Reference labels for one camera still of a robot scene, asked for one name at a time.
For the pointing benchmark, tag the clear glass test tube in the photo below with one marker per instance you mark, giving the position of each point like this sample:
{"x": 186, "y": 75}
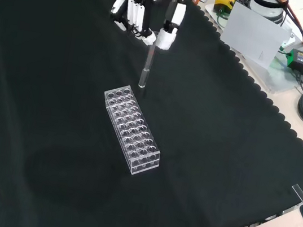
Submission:
{"x": 145, "y": 72}

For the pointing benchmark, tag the clear plastic test tube rack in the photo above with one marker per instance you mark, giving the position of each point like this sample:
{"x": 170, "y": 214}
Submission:
{"x": 132, "y": 127}

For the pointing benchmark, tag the yellow stop button box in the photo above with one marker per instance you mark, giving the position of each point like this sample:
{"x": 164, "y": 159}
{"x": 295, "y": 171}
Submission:
{"x": 224, "y": 0}

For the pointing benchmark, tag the pale grey board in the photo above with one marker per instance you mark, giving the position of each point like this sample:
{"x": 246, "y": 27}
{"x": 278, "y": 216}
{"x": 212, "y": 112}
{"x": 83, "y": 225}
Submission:
{"x": 251, "y": 34}

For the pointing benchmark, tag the black bench cloth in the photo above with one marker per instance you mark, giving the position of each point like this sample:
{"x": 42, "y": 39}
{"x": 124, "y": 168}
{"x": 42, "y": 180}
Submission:
{"x": 55, "y": 105}

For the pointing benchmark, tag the clear acrylic cloth clip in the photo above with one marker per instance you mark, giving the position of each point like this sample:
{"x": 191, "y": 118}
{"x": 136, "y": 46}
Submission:
{"x": 299, "y": 193}

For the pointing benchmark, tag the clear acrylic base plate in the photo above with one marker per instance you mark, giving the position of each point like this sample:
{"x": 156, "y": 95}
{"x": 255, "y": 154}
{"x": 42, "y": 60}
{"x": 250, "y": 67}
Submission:
{"x": 280, "y": 80}

